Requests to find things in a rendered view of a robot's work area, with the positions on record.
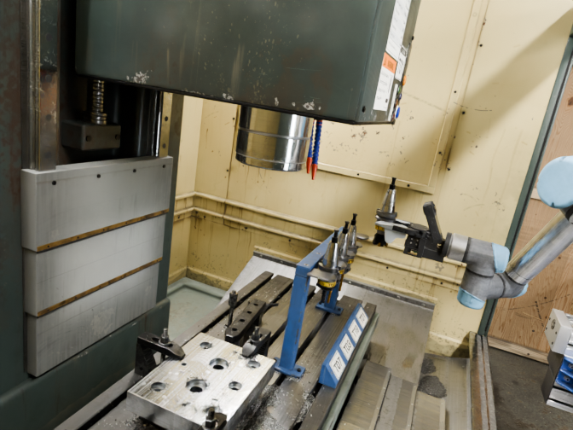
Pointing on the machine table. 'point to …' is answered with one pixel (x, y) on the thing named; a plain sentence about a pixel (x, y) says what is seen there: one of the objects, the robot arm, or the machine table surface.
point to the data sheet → (397, 27)
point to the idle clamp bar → (245, 322)
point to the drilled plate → (260, 376)
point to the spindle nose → (273, 139)
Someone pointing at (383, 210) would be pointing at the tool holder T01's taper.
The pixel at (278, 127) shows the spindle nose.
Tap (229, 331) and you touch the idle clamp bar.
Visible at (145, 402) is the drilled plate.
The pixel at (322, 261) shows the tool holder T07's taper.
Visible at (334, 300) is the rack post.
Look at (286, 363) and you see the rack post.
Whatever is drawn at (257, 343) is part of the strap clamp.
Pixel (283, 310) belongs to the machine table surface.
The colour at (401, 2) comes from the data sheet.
